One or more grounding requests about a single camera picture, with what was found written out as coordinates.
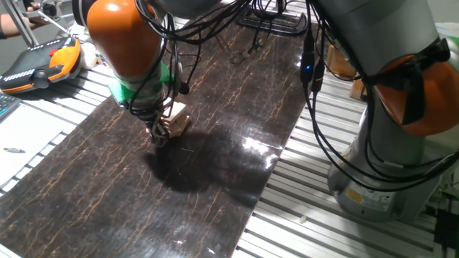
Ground white rounded object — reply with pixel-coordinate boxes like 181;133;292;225
79;42;98;70

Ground black box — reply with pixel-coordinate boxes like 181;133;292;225
435;209;459;252

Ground wooden Jenga tower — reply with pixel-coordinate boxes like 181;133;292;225
163;101;191;139

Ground black C-clamp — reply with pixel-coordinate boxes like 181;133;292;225
235;5;308;36

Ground white paper sheet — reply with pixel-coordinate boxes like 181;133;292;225
0;103;71;188

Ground upright aluminium post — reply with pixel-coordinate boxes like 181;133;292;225
1;0;39;47

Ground orange and black teach pendant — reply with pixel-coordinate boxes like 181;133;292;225
0;36;82;95

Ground dark marble pattern mat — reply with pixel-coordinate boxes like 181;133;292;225
0;6;320;258

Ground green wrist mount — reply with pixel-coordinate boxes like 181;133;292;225
107;60;176;105

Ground wooden object behind robot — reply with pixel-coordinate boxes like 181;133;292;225
326;44;366;102

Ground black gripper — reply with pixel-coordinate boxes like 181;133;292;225
135;93;173;147

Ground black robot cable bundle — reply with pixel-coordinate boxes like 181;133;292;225
127;0;459;193

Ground black computer keyboard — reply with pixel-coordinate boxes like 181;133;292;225
0;93;22;122

